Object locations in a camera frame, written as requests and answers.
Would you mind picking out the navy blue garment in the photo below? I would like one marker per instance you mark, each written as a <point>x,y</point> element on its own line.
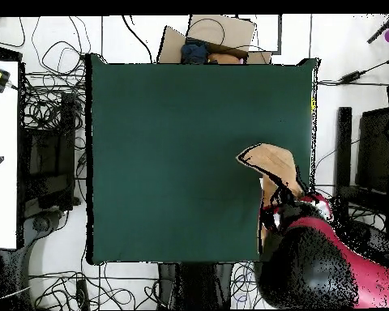
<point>194,51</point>

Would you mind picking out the dark green table cloth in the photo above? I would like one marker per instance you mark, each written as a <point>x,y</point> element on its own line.
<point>165,145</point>

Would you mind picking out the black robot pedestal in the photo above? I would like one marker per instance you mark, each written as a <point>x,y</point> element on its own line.
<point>194,285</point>

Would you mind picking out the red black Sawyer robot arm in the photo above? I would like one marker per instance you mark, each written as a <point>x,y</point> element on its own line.
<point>311,269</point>

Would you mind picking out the black upright bar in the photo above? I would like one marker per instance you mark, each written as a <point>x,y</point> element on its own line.
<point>343,145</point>

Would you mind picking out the orange garment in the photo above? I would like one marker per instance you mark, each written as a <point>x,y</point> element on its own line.
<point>223,59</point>

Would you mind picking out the white side table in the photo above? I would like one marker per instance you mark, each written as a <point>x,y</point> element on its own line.
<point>1,145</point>

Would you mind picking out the black power strip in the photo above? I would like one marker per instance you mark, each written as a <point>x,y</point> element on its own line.
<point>82,293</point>

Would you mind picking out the tan terry towel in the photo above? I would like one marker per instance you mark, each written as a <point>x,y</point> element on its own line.
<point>275,162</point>

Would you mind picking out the brown cardboard box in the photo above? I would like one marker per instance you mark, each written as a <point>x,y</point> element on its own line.
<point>233,32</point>

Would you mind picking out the black rod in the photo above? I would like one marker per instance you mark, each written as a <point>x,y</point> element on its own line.
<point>381,30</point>

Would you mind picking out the black monitor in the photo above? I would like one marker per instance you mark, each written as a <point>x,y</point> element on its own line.
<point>374,152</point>

